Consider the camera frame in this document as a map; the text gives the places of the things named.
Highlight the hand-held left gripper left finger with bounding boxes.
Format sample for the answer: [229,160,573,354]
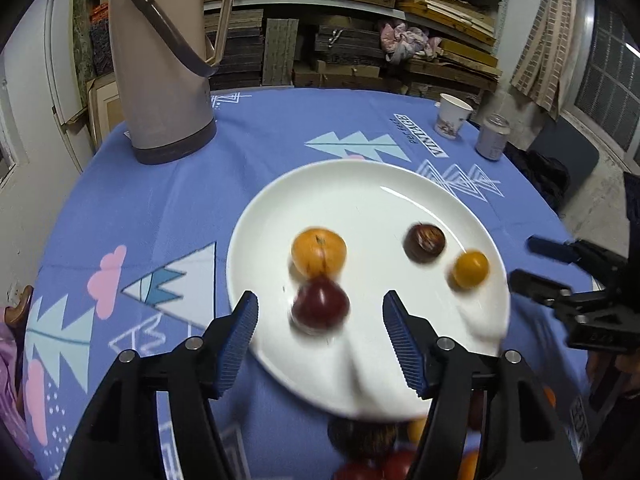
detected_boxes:
[60,290,259,480]

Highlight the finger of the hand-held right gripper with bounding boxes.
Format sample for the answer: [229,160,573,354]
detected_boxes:
[507,270,640,348]
[527,235,628,281]

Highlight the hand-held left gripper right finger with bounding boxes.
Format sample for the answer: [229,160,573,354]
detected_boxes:
[382,290,583,480]

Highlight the dark red plum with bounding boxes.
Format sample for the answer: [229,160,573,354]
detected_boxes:
[291,275,351,333]

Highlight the large dark brown mangosteen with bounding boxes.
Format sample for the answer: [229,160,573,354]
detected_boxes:
[327,417,399,461]

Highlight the small dark brown mangosteen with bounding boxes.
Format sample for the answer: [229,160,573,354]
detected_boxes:
[403,223,446,262]

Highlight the orange-yellow round fruit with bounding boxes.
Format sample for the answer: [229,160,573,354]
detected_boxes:
[291,228,347,278]

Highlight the red tomato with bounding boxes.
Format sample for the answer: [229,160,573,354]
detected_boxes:
[335,462,381,480]
[380,450,418,480]

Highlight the orange tangerine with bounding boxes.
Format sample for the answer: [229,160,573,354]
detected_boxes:
[457,450,481,480]

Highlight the white oval plate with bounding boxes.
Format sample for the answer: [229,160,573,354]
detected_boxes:
[226,160,512,421]

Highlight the black chair seat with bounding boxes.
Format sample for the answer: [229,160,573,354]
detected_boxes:
[505,125,601,211]

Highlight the silver drink can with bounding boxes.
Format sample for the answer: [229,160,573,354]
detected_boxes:
[475,114,511,161]

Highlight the grilled window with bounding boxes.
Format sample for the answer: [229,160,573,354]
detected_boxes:
[570,0,640,161]

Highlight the blue printed tablecloth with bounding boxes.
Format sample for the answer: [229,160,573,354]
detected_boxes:
[22,87,596,480]

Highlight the white paper cup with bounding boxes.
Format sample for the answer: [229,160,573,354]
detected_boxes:
[433,93,474,140]

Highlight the checked beige curtain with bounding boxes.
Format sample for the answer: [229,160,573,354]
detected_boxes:
[510,0,593,121]

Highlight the pink fabric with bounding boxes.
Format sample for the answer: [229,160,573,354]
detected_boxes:
[0,320,36,461]

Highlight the pink crumpled cloth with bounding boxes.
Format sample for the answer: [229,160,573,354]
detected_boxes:
[380,20,433,63]

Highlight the beige thermos jug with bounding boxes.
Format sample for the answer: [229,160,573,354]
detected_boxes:
[109,0,236,166]

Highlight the stack of wooden boards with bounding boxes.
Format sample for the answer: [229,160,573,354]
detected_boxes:
[75,0,506,101]

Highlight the white door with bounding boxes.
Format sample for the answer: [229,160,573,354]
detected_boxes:
[45,0,96,171]

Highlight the wooden picture frame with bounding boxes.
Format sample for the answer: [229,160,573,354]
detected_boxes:
[87,77,126,151]

